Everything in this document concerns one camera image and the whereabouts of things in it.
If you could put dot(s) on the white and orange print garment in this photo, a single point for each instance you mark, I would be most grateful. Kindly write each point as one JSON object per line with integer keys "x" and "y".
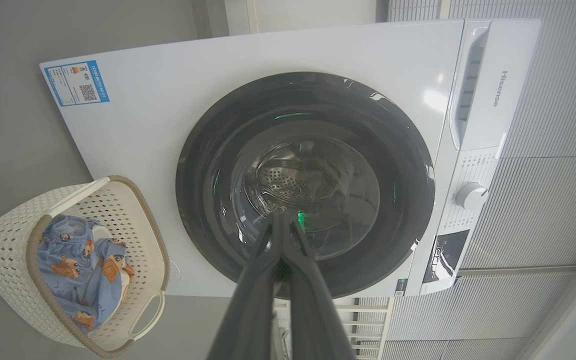
{"x": 101, "y": 232}

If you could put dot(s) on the white front-load washing machine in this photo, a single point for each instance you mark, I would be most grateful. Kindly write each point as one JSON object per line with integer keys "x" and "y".
{"x": 148, "y": 130}

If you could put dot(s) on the black round glass washer door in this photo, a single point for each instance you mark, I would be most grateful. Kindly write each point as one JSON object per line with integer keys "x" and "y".
{"x": 203, "y": 165}

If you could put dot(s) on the blue cartoon print garment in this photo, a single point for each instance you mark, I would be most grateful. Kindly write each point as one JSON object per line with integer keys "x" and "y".
{"x": 75, "y": 285}

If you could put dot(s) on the black glossy display panel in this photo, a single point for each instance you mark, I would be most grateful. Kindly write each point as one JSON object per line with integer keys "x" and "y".
{"x": 445, "y": 256}

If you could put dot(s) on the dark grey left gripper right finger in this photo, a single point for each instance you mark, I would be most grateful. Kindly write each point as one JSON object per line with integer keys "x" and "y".
{"x": 313, "y": 320}

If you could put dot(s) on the cream perforated laundry basket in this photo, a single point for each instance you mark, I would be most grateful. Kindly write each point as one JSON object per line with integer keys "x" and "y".
{"x": 3, "y": 250}

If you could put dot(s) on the steel perforated washer drum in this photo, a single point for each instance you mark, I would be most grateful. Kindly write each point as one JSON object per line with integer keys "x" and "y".
{"x": 288, "y": 185}

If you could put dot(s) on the white detergent drawer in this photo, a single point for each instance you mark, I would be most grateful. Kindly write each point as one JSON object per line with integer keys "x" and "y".
{"x": 505, "y": 75}

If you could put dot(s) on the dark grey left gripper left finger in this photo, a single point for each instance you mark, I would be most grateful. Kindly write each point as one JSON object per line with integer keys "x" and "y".
{"x": 248, "y": 310}

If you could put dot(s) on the white washing machine dial knob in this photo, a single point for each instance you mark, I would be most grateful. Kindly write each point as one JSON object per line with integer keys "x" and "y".
{"x": 471, "y": 196}

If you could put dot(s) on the blue energy label sticker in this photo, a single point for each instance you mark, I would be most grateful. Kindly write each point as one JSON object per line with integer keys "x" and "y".
{"x": 75, "y": 83}

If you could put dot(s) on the white metal railing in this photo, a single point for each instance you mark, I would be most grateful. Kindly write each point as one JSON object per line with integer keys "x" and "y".
{"x": 368, "y": 325}

